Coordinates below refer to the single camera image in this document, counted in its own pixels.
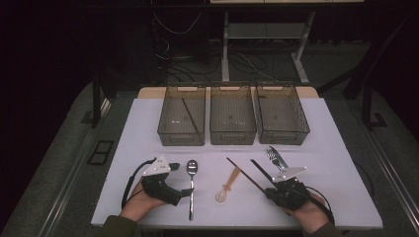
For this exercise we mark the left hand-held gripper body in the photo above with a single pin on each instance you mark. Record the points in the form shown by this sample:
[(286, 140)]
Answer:
[(161, 189)]

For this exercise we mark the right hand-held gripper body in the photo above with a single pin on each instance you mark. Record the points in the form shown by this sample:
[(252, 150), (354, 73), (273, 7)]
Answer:
[(291, 196)]

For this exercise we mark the black chopsticks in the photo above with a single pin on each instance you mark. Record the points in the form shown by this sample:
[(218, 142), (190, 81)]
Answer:
[(245, 174)]

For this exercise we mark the grey mesh bin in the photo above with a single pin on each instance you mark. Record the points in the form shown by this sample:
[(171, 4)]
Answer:
[(171, 115), (280, 112), (230, 108)]

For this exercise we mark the person's left hand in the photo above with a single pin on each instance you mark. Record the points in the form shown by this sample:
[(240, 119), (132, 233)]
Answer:
[(140, 204)]

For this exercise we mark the person's right hand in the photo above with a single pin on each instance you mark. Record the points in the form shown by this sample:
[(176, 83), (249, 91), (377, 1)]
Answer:
[(311, 214)]

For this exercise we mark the white table mat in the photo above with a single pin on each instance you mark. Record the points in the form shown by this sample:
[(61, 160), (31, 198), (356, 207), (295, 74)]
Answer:
[(346, 184)]

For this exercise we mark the black metal stand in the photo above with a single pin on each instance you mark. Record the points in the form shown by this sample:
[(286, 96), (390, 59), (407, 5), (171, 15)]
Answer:
[(366, 105), (96, 98)]

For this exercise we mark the black floor frame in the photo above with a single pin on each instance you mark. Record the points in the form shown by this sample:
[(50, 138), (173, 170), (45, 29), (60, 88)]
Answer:
[(100, 152)]

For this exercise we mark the metal floor rail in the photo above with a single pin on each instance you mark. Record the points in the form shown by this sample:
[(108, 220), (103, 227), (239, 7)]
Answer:
[(388, 171), (75, 171)]

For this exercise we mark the white metal desk frame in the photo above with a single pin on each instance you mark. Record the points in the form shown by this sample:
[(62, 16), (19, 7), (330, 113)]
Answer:
[(225, 49)]

